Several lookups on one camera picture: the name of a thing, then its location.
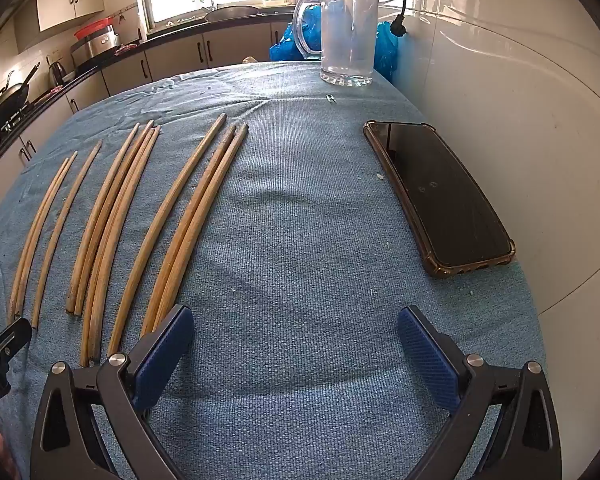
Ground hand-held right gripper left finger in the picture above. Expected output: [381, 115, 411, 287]
[30, 304, 196, 480]

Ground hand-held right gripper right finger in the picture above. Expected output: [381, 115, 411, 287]
[396, 305, 564, 480]

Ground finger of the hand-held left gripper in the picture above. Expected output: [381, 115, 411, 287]
[0, 317, 34, 367]

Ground wooden chopstick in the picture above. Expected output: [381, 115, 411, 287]
[66, 122, 141, 316]
[141, 125, 237, 336]
[90, 126, 162, 363]
[107, 113, 228, 358]
[73, 119, 155, 317]
[79, 128, 156, 368]
[7, 157, 71, 322]
[152, 124, 250, 333]
[14, 150, 79, 320]
[30, 139, 104, 331]

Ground blue table cloth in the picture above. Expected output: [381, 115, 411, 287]
[0, 60, 549, 480]

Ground black phone in brown case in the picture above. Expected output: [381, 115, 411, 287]
[362, 119, 517, 280]

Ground black wok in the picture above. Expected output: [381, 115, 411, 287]
[0, 62, 42, 129]

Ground beige lower kitchen cabinets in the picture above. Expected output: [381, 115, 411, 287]
[0, 20, 301, 226]

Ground steel pot with red lid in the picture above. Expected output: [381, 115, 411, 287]
[69, 17, 122, 64]

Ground black kitchen countertop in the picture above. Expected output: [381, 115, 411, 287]
[0, 10, 301, 176]

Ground clear glass mug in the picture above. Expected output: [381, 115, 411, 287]
[292, 0, 381, 89]

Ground beige upper kitchen cabinet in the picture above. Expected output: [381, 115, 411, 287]
[35, 0, 106, 32]

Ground blue plastic bag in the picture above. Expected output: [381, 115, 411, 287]
[269, 19, 399, 84]

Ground metal basin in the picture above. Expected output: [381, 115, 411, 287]
[203, 4, 267, 24]

